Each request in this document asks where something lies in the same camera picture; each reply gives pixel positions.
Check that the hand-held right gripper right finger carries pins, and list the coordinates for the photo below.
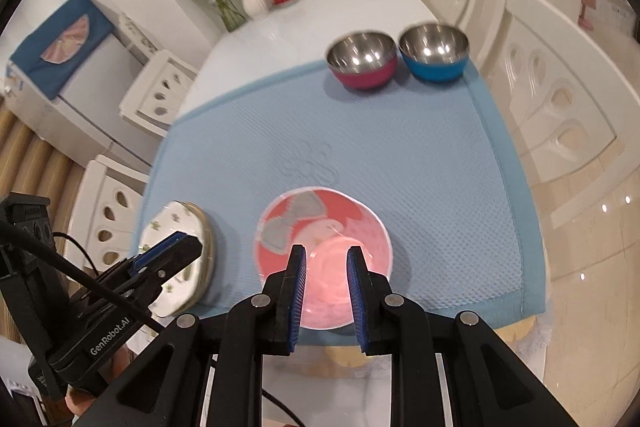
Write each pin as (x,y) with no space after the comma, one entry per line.
(356,297)

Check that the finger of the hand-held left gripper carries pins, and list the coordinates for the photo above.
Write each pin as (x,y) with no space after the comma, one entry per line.
(160,249)
(175,262)

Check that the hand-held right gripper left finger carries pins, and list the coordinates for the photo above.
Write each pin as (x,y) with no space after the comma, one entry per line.
(298,287)

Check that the green flower square plate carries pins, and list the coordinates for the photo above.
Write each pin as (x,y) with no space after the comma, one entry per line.
(170,217)
(206,252)

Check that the pink cartoon bowl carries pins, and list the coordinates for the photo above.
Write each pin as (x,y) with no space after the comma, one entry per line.
(320,227)

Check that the magenta steel bowl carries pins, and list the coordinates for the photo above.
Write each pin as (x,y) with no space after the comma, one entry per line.
(360,77)

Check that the blue steel bowl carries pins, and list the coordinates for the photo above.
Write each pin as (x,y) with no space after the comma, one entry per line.
(435,69)

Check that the light blue quilted mat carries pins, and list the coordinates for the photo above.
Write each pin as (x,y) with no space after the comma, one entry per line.
(400,157)

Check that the white refrigerator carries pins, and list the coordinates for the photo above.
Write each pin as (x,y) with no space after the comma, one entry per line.
(85,117)

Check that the brown striped curtain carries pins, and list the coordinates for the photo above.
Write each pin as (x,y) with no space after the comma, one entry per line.
(30,157)

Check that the blue refrigerator cover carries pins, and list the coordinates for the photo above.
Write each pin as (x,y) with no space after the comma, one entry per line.
(45,67)

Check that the white corner shelf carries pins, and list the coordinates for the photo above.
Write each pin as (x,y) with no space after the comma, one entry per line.
(137,32)

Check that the glass vase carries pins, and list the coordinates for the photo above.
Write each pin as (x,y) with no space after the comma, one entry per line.
(230,17)

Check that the white ceramic vase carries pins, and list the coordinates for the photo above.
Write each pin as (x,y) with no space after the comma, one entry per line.
(254,4)

